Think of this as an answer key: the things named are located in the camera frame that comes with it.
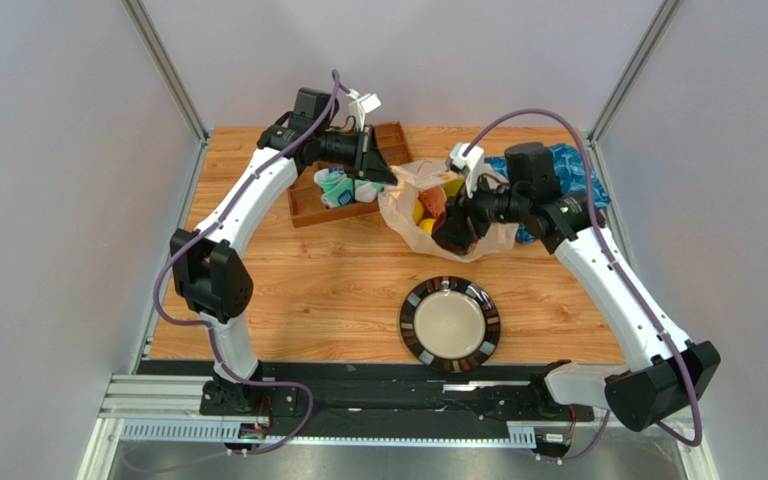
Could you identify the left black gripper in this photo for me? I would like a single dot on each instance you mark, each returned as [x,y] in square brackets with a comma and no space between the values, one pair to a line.
[370,162]

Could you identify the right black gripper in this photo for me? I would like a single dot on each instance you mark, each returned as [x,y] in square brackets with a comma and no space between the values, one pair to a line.
[467,217]

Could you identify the translucent white plastic bag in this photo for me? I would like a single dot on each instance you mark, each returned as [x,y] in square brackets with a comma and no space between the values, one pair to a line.
[401,211]

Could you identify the dark red fake apple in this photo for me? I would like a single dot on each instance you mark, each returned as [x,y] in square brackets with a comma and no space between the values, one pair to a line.
[457,249]

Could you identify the yellow fake lemon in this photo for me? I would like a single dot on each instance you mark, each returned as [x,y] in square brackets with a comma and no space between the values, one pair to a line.
[427,225]

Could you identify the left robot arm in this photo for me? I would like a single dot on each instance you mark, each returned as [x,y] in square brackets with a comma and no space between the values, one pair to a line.
[206,263]

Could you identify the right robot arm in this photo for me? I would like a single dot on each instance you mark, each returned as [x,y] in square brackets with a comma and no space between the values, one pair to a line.
[664,370]

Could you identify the teal white sock bundle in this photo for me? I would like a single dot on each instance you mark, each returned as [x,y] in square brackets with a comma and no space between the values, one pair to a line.
[339,190]

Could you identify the black rimmed beige plate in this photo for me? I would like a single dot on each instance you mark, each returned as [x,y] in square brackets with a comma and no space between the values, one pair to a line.
[450,324]

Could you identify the blue patterned cloth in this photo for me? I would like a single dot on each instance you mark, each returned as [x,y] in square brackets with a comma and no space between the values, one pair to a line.
[570,170]

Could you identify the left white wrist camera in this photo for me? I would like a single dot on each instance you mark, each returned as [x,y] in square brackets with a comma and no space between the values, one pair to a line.
[360,106]

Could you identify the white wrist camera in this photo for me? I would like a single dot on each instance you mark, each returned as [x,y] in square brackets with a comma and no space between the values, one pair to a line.
[468,162]
[360,106]

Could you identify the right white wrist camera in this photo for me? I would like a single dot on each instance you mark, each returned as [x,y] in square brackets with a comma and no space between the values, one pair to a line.
[468,162]

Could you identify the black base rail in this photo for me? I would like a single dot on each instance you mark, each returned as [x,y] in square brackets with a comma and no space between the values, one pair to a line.
[397,404]

